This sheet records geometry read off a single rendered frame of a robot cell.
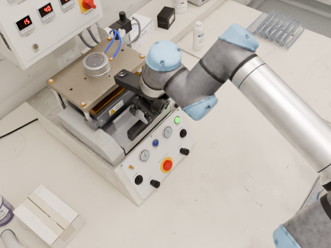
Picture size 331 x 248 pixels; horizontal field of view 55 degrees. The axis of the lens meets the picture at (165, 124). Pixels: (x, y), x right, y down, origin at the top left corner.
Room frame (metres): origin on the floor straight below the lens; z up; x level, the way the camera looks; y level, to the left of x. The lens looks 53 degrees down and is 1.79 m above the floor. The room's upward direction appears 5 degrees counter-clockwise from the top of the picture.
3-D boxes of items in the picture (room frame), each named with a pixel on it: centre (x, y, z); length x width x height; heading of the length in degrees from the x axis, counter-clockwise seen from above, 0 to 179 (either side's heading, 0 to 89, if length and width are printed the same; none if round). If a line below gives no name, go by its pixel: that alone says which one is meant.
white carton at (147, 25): (1.26, 0.13, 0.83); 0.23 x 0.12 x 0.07; 147
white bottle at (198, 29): (1.23, -0.19, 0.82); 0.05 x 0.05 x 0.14
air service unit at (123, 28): (0.99, 0.14, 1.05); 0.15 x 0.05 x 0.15; 136
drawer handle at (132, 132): (0.61, 0.06, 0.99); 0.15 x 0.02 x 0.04; 136
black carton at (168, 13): (1.38, -0.05, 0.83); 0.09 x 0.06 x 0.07; 151
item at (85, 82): (0.78, 0.21, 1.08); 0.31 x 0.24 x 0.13; 136
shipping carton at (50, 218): (0.40, 0.40, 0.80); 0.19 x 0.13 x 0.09; 47
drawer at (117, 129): (0.71, 0.16, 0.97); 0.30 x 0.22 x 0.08; 46
